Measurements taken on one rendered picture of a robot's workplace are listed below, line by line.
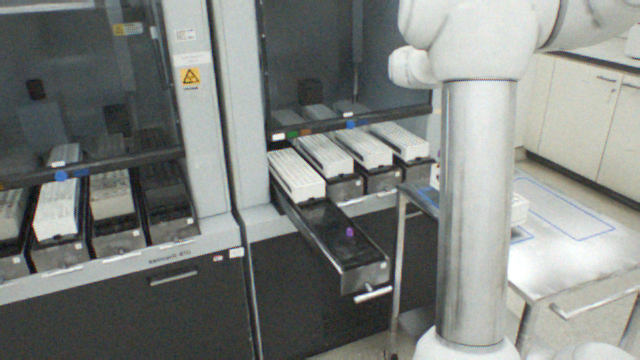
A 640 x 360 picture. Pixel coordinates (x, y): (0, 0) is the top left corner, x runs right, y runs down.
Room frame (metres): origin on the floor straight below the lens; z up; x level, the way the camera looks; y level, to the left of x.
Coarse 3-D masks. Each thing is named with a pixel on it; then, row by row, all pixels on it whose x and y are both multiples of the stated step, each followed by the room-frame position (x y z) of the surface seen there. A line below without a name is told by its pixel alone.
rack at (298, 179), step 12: (276, 156) 1.45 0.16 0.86; (288, 156) 1.45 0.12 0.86; (276, 168) 1.37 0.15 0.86; (288, 168) 1.36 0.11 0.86; (300, 168) 1.37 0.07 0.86; (288, 180) 1.27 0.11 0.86; (300, 180) 1.27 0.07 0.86; (312, 180) 1.27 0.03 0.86; (288, 192) 1.27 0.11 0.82; (300, 192) 1.22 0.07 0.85; (312, 192) 1.24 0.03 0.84; (324, 192) 1.25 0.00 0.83
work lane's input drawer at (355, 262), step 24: (288, 216) 1.23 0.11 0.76; (312, 216) 1.16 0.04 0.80; (336, 216) 1.15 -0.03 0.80; (312, 240) 1.05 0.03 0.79; (336, 240) 1.03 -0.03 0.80; (360, 240) 1.03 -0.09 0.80; (336, 264) 0.92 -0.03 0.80; (360, 264) 0.91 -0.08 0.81; (384, 264) 0.93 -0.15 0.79; (360, 288) 0.91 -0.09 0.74; (384, 288) 0.89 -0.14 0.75
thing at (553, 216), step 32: (416, 192) 1.26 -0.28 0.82; (544, 192) 1.24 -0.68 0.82; (544, 224) 1.05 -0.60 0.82; (576, 224) 1.05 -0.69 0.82; (608, 224) 1.05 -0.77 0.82; (512, 256) 0.92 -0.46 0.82; (544, 256) 0.91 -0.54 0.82; (576, 256) 0.91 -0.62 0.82; (608, 256) 0.90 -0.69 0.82; (512, 288) 0.81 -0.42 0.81; (544, 288) 0.79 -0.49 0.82; (576, 288) 0.80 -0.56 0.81; (416, 320) 1.27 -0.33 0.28; (512, 320) 1.25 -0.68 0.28; (384, 352) 1.33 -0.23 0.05; (544, 352) 1.10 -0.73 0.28
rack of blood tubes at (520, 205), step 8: (432, 168) 1.25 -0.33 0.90; (432, 176) 1.25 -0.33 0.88; (432, 184) 1.24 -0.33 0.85; (512, 200) 1.04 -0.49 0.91; (520, 200) 1.04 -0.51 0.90; (528, 200) 1.03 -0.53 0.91; (512, 208) 1.00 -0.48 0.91; (520, 208) 1.01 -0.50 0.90; (528, 208) 1.03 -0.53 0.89; (512, 216) 1.00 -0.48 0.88; (520, 216) 1.02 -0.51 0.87; (512, 224) 1.01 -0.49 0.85; (520, 224) 1.02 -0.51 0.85
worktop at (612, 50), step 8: (608, 40) 3.31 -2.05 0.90; (616, 40) 3.31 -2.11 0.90; (624, 40) 3.31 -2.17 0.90; (584, 48) 3.03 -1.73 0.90; (592, 48) 3.03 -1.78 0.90; (600, 48) 3.03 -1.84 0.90; (608, 48) 3.03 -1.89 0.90; (616, 48) 3.02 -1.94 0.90; (624, 48) 3.02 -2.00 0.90; (592, 56) 2.89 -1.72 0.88; (600, 56) 2.84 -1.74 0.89; (608, 56) 2.80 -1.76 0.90; (616, 56) 2.78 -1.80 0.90; (624, 56) 2.78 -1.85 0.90; (624, 64) 2.69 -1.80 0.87; (632, 64) 2.65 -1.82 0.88
